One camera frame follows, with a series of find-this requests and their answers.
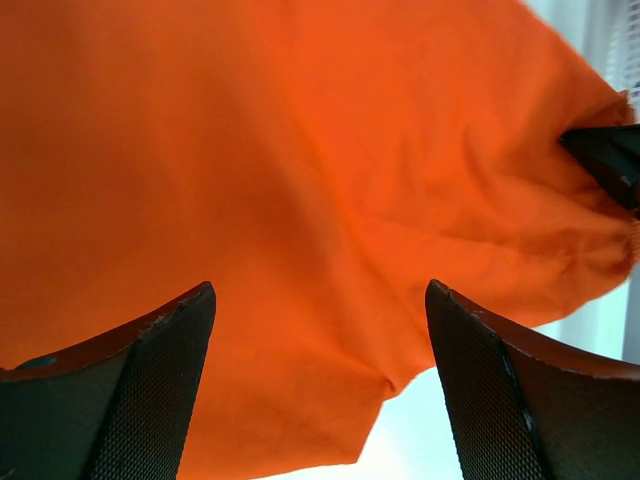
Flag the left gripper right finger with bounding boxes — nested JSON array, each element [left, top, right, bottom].
[[425, 280, 639, 479]]

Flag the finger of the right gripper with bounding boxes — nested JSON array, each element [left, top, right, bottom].
[[559, 124, 639, 210]]

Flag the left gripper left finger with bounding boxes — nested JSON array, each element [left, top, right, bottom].
[[1, 282, 216, 479]]

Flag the orange shorts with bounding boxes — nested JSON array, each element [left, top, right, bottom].
[[1, 1, 639, 479]]

